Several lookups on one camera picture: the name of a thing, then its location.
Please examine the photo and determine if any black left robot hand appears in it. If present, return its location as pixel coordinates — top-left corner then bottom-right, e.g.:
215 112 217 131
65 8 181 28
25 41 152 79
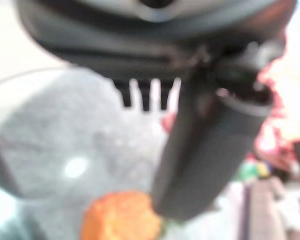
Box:
14 0 299 222

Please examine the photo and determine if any orange round fruit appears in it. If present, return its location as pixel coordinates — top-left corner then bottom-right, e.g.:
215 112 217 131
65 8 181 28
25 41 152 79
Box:
80 191 164 240

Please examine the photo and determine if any green yellow blue toy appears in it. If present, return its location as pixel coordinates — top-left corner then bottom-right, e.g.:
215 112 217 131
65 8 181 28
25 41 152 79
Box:
238 161 272 181

